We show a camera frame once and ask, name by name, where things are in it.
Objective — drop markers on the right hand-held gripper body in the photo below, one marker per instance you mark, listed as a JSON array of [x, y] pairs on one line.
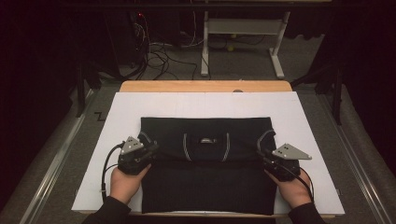
[[285, 166]]

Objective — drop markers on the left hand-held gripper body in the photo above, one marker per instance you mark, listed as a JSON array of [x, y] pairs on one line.
[[134, 158]]

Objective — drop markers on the black knit vest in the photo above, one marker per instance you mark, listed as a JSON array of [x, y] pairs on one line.
[[208, 180]]

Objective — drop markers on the person's right hand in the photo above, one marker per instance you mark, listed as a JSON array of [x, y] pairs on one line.
[[292, 191]]

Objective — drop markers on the person's left hand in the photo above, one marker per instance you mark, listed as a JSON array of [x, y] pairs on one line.
[[124, 186]]

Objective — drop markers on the white board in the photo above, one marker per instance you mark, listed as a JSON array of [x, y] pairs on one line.
[[130, 105]]

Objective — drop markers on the black metal stand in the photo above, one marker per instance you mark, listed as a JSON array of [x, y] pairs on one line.
[[336, 99], [81, 93]]

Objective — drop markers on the yellow tennis ball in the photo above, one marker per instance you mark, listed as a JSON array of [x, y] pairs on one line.
[[230, 48], [233, 35]]

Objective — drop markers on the metal floor rail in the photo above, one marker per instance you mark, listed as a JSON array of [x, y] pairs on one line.
[[358, 161], [53, 168]]

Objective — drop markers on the white desk frame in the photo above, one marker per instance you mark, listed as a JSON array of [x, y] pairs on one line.
[[243, 26]]

